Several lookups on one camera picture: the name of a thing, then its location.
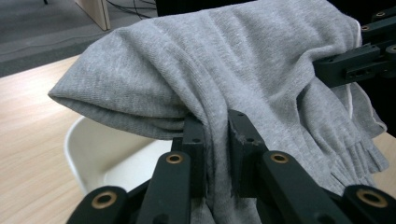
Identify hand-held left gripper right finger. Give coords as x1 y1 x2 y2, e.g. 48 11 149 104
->
227 108 269 200

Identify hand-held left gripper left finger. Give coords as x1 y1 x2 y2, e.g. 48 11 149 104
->
171 113 207 200

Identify grey shorts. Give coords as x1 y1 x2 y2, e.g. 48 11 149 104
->
48 0 390 224

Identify white plastic bin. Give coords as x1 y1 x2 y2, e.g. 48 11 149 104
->
64 115 176 196

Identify beige wooden desk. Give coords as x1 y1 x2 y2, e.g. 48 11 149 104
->
74 0 112 32

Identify hanging black cable bundle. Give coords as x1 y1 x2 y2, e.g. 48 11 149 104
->
106 0 158 20

